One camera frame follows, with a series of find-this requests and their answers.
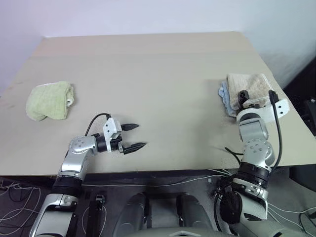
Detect grey robot torso edge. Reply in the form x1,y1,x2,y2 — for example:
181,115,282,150
134,227,231,237

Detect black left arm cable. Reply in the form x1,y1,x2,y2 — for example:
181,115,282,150
84,113,111,137

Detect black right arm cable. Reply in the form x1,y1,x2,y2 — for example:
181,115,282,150
268,90,284,172

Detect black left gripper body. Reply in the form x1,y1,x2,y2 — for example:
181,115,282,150
110,134,129,156

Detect black clamp bracket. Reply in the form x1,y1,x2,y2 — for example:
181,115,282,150
94,194,104,211

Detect tangled white floor cables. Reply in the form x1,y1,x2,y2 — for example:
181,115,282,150
0,177,42,234

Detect beige towel with embroidered logo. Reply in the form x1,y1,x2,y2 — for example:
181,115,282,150
226,72,279,112

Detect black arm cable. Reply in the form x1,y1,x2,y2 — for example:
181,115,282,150
84,113,111,137
268,90,284,172

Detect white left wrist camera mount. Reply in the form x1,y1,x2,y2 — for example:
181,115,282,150
102,118,123,153

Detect green towel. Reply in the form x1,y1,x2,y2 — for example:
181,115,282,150
25,80,76,121

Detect white cable under table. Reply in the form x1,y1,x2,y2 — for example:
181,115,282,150
81,169,232,188

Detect dark grey rounded shape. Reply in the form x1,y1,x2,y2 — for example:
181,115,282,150
176,193,213,231
113,192,149,237

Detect light blue folded towel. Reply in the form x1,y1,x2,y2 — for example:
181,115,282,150
217,80,238,118

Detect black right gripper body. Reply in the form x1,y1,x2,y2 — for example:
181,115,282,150
237,90,261,110

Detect black table frame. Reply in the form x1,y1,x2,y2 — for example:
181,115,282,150
0,167,247,237

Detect black equipment beside table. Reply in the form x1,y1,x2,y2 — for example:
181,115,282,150
302,98,316,136

